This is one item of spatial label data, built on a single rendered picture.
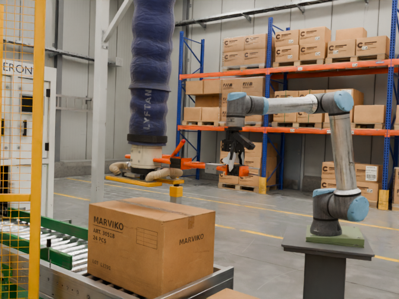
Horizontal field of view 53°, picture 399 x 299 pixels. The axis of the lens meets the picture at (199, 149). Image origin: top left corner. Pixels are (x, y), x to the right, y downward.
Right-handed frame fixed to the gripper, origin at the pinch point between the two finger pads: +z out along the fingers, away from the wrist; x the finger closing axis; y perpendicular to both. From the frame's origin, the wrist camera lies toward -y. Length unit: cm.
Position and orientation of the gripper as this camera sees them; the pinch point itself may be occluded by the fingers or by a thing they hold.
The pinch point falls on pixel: (237, 169)
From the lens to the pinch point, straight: 192.7
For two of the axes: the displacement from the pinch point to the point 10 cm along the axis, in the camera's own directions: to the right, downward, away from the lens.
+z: -0.4, 10.0, 0.3
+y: -7.9, -0.5, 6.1
